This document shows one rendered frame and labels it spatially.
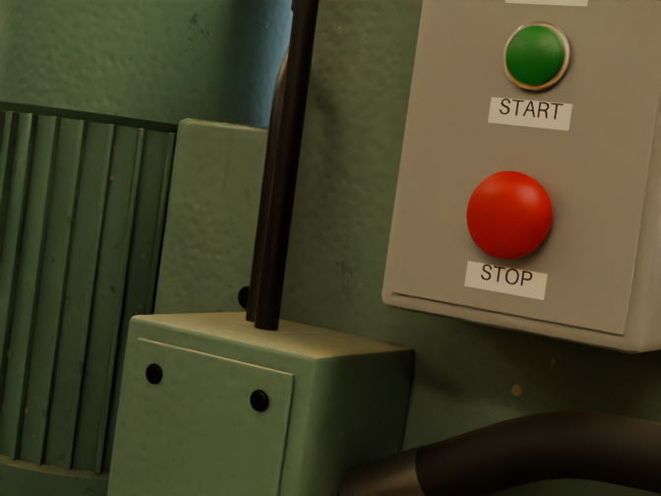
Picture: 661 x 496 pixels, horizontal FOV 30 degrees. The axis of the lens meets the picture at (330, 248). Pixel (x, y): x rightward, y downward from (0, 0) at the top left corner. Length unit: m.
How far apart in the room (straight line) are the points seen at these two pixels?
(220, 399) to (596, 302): 0.15
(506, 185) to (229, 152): 0.23
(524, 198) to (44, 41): 0.34
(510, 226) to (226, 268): 0.23
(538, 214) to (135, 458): 0.19
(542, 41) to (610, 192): 0.06
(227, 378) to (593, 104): 0.17
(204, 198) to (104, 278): 0.08
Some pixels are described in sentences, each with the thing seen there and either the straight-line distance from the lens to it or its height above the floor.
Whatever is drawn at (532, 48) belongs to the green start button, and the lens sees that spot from 0.43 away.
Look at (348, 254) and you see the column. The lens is 0.53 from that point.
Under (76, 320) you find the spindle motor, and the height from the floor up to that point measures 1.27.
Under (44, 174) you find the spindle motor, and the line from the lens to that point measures 0.68.
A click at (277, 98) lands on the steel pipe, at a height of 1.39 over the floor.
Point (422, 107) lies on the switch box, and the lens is 0.45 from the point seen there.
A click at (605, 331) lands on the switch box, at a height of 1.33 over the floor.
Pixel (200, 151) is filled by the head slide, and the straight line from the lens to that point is 0.63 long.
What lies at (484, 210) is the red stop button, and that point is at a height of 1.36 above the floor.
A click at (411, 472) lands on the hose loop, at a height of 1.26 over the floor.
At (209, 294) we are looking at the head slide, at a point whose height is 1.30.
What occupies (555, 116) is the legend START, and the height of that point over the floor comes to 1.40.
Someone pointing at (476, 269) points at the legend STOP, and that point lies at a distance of 0.44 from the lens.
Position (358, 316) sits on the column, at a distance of 0.53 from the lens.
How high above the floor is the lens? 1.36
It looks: 3 degrees down
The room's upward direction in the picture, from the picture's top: 8 degrees clockwise
